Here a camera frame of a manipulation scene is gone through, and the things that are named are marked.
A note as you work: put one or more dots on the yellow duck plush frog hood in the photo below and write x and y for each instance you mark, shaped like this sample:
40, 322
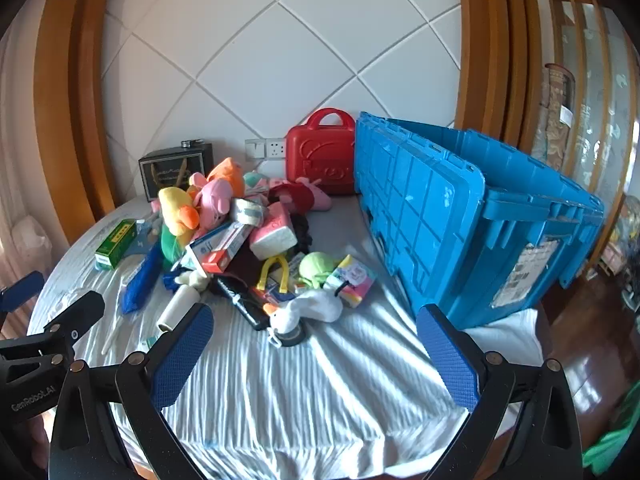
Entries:
172, 205

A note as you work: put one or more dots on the green medicine box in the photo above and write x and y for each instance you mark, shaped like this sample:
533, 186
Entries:
117, 242

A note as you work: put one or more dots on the white wall switch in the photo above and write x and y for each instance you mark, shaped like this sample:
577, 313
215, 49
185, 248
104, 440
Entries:
255, 148

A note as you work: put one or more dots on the blue plastic crate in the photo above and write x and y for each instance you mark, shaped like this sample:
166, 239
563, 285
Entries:
425, 210

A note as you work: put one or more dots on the black gift bag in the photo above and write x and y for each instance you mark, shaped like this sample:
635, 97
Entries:
170, 170

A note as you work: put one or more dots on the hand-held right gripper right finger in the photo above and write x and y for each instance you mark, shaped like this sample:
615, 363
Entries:
447, 360

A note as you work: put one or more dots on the small doll in blue clothes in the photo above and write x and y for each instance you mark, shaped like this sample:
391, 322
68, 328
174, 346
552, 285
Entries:
190, 280

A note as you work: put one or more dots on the white wall socket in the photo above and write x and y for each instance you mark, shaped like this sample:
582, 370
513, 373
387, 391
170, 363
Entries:
276, 148

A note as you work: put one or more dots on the white red toothpaste box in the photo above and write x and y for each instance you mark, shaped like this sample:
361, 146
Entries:
220, 250

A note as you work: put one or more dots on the yellow plastic clip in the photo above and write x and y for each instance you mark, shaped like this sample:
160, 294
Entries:
283, 275

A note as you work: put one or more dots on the green cloth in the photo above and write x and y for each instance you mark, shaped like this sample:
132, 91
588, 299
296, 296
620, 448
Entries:
615, 445

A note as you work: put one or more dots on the black case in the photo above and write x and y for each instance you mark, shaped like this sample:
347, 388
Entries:
245, 305

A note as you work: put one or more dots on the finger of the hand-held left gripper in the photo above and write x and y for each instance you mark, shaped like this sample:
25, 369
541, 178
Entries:
20, 287
77, 312

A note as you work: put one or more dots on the wooden wall pillar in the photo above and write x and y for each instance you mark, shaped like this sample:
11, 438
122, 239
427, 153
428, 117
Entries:
495, 50
75, 85

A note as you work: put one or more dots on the wooden glass partition screen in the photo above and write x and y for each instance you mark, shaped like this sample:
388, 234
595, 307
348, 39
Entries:
600, 110

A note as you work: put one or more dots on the patterned rolled carpet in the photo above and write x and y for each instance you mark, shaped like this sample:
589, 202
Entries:
552, 125

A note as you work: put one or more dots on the pink pig plush orange dress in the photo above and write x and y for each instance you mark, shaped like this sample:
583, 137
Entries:
215, 205

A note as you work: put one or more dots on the white goose plush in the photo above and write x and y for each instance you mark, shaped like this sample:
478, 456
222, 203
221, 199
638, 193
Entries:
310, 307

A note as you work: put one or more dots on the teal plush toy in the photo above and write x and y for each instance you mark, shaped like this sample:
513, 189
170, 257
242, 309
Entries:
255, 180

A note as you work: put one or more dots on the red and pink plush toy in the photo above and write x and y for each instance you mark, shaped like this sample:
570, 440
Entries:
300, 192

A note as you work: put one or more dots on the blue fluffy duster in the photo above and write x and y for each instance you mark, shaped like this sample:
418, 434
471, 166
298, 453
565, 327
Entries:
142, 280

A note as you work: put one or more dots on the pale pink curtain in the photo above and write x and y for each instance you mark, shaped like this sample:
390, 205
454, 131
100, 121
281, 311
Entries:
20, 160

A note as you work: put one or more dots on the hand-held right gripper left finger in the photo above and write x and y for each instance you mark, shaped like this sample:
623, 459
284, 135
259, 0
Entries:
180, 355

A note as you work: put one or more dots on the white lint roller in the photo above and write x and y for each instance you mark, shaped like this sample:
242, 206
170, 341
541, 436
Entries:
177, 307

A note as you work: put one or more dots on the black tape roll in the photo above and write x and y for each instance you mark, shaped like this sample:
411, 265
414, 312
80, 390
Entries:
295, 338

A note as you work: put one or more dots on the colourful tissue pack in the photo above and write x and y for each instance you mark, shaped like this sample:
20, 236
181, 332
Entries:
355, 280

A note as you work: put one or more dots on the white plastic bag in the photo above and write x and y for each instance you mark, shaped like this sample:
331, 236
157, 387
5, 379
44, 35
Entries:
32, 235

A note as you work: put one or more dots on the red toy suitcase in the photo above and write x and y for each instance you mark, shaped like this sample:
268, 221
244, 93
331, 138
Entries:
320, 160

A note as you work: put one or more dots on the light green plush toy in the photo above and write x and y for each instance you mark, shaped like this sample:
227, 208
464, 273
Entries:
317, 265

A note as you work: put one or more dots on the black fabric item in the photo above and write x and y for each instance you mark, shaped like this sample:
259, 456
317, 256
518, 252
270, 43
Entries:
300, 230

